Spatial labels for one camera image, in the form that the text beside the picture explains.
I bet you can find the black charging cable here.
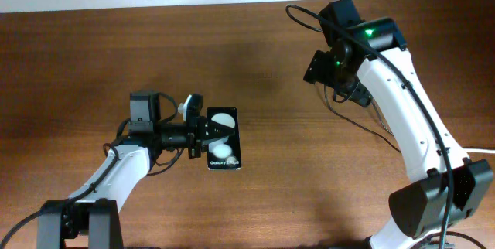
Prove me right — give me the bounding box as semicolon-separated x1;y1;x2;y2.
323;84;401;153

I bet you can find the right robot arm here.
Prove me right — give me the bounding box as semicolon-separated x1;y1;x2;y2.
304;0;494;248

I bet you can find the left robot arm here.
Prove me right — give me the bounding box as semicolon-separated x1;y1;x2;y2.
36;107;241;248

